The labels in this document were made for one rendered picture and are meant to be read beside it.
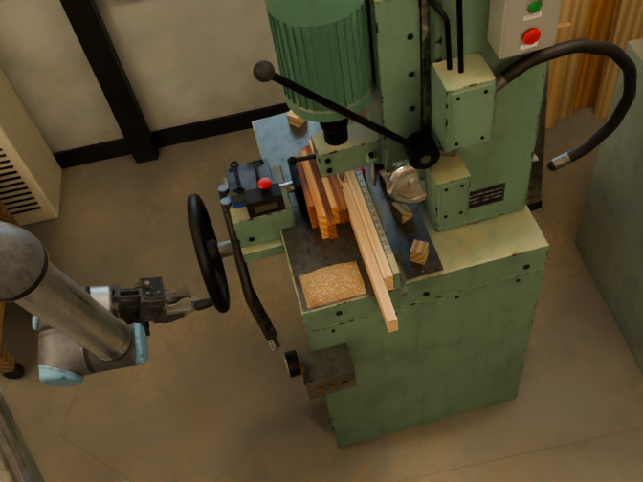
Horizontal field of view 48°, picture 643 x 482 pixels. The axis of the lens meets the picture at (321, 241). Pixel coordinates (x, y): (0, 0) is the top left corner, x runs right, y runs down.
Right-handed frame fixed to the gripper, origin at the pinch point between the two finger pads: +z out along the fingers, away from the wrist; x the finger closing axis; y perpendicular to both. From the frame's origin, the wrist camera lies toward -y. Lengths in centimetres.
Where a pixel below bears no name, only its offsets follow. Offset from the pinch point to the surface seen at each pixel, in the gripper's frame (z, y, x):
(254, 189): 8.9, 36.0, 3.2
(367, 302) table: 29.1, 29.5, -23.4
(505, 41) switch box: 41, 85, -12
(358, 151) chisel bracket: 29, 48, 2
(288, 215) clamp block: 16.7, 31.5, -0.4
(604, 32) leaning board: 162, 24, 96
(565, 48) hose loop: 55, 83, -10
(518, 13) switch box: 41, 90, -12
